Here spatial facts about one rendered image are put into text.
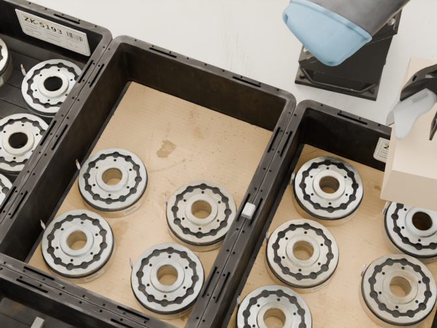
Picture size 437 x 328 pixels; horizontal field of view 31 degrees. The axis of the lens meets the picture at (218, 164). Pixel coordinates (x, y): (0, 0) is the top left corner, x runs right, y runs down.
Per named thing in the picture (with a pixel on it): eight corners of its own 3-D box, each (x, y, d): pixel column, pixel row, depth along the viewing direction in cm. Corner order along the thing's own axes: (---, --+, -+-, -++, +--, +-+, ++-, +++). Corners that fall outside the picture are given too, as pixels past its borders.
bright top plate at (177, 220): (180, 173, 117) (180, 171, 116) (244, 192, 115) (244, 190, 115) (157, 232, 113) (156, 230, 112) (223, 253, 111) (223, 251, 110)
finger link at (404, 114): (363, 146, 89) (423, 120, 82) (370, 103, 92) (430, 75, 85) (382, 157, 91) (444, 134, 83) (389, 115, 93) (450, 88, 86)
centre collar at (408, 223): (411, 201, 114) (412, 199, 114) (443, 215, 113) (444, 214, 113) (398, 229, 112) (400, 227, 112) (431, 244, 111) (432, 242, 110)
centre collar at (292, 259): (293, 230, 112) (293, 228, 112) (325, 243, 111) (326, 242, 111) (279, 259, 110) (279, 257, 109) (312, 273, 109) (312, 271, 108)
